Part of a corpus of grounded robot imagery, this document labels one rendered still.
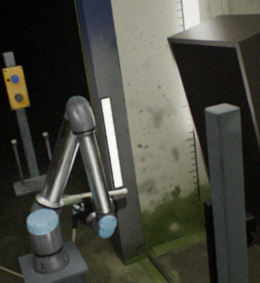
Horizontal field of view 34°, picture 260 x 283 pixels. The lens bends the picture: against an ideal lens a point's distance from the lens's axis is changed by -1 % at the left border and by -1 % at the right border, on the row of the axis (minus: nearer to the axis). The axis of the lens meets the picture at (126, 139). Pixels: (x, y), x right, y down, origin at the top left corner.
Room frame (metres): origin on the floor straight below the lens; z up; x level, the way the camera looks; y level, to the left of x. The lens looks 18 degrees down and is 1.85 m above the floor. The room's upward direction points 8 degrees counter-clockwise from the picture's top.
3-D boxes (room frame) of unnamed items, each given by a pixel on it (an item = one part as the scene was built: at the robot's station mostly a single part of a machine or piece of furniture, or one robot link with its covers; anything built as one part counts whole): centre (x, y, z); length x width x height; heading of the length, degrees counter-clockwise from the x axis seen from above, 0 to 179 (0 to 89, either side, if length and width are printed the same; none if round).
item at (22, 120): (2.73, 0.67, 0.82); 0.06 x 0.06 x 1.64; 19
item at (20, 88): (2.67, 0.65, 1.42); 0.12 x 0.06 x 0.26; 109
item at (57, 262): (1.86, 0.47, 0.69); 0.19 x 0.19 x 0.10
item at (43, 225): (1.87, 0.47, 0.83); 0.17 x 0.15 x 0.18; 8
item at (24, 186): (2.58, 0.61, 0.95); 0.26 x 0.15 x 0.32; 109
